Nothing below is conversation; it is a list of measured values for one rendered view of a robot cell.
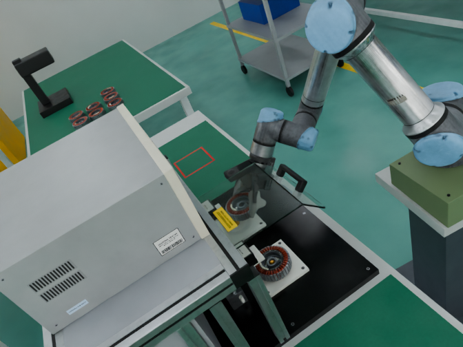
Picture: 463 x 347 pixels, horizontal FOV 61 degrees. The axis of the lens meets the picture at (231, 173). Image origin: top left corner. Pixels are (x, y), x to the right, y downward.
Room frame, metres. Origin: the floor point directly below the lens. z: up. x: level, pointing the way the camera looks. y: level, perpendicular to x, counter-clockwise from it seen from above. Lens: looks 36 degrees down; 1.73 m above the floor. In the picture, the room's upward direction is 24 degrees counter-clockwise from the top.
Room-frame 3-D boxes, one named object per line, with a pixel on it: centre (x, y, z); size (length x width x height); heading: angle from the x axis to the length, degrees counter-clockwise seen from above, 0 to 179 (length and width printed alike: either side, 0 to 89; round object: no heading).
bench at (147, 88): (3.15, 0.77, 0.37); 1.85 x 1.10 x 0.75; 13
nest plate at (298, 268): (0.76, 0.00, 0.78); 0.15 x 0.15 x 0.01; 13
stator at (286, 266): (0.76, 0.00, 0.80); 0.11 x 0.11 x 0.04
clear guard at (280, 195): (0.77, 0.00, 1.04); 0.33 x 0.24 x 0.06; 103
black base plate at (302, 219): (0.88, 0.04, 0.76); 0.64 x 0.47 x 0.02; 13
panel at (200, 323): (0.82, 0.27, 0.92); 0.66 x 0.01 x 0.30; 13
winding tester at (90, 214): (0.82, 0.34, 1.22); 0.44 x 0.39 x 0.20; 13
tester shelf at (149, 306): (0.81, 0.34, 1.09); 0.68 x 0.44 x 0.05; 13
